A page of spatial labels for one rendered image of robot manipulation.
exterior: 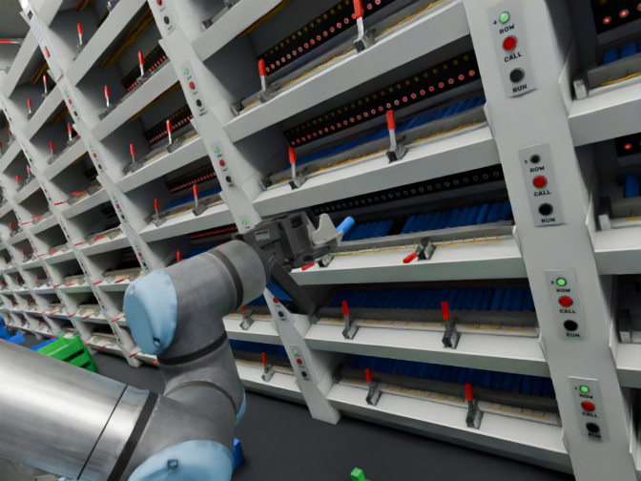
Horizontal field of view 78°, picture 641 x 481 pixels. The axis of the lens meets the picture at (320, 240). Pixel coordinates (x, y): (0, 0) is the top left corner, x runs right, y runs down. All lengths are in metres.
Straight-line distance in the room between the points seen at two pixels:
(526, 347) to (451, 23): 0.56
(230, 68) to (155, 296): 0.75
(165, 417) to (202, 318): 0.13
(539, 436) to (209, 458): 0.70
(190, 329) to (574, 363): 0.61
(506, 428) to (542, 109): 0.63
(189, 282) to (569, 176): 0.53
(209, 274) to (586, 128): 0.53
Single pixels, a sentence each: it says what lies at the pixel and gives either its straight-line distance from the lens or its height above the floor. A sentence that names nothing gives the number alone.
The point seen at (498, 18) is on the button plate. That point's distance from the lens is 0.66.
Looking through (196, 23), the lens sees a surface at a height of 1.13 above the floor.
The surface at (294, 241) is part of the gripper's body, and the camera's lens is 0.61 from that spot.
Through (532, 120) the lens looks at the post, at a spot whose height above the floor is 0.69.
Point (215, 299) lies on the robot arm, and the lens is 0.51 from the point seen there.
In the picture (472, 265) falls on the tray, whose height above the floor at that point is 0.48.
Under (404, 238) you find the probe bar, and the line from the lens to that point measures 0.84.
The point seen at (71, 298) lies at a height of 0.39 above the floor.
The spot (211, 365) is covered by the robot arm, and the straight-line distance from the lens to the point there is 0.52.
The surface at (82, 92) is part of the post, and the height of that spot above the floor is 1.21.
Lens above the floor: 0.75
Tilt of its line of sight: 12 degrees down
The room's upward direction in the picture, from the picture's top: 19 degrees counter-clockwise
